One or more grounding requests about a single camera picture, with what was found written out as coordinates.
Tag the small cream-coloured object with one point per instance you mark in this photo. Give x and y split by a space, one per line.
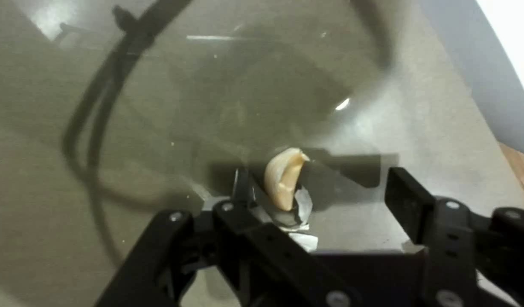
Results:
286 176

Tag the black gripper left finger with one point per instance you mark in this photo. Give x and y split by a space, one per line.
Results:
255 249

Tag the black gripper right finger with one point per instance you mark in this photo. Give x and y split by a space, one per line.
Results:
455 244

